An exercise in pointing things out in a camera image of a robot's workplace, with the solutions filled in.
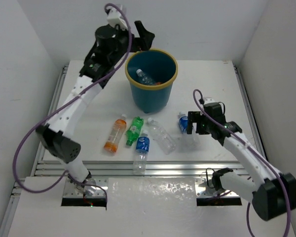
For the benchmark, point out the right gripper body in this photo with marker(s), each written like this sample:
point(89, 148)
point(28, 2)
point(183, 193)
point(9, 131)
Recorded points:
point(203, 126)

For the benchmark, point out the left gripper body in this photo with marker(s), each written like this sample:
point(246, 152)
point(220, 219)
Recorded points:
point(140, 39)

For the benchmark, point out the blue label bottle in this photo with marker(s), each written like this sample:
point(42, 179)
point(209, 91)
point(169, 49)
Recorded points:
point(141, 153)
point(190, 141)

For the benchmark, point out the clear bottle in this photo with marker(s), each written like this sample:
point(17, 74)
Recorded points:
point(161, 136)
point(144, 78)

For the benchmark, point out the green plastic bottle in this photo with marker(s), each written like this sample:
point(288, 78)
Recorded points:
point(134, 130)

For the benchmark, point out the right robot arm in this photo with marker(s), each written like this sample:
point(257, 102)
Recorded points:
point(271, 192)

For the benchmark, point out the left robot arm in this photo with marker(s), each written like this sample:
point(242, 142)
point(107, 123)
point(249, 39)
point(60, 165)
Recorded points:
point(56, 134)

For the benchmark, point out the teal bin with yellow rim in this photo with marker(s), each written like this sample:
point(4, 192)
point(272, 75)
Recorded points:
point(160, 66)

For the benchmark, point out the white front cover plate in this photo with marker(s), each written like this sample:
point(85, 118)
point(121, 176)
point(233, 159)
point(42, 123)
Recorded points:
point(140, 192)

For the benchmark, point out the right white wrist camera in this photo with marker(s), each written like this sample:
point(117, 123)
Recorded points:
point(206, 100)

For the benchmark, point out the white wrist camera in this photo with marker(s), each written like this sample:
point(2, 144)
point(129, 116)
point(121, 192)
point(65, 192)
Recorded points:
point(114, 18)
point(206, 100)

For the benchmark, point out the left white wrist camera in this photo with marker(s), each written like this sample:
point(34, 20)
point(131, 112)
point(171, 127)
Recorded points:
point(114, 18)

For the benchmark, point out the aluminium front rail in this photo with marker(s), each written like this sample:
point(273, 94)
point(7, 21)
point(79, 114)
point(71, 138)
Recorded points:
point(153, 168)

